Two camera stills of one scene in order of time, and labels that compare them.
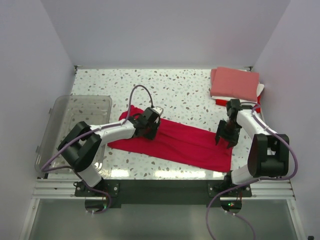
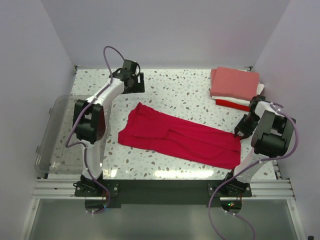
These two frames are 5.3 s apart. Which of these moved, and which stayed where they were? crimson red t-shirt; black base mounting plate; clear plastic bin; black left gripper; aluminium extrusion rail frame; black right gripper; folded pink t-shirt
Moved: crimson red t-shirt; black left gripper; black right gripper
Stayed: black base mounting plate; folded pink t-shirt; clear plastic bin; aluminium extrusion rail frame
